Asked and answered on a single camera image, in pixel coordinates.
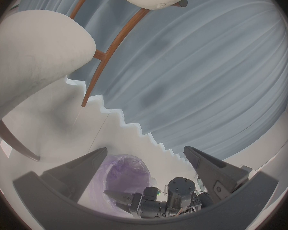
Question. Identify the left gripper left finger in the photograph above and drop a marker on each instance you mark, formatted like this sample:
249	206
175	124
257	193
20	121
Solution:
79	174

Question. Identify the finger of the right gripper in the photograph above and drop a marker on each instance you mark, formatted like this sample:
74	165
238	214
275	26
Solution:
121	195
124	205

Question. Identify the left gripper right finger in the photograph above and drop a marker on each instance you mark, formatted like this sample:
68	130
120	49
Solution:
216	174

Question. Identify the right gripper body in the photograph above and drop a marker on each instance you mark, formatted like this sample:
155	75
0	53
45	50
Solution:
151	208

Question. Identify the purple plastic bag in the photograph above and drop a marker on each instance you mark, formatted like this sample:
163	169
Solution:
132	174

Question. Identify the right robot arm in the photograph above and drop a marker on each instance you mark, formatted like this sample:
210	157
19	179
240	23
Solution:
181	190

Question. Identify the white trash bin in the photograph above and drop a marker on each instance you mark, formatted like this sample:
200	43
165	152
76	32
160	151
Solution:
98	195

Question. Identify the pale blue curtain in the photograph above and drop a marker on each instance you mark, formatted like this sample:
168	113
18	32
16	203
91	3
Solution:
206	68

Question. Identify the wooden chair with white cushions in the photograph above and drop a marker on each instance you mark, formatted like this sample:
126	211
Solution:
38	56

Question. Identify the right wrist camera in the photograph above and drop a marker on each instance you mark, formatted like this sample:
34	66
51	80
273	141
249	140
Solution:
150	193

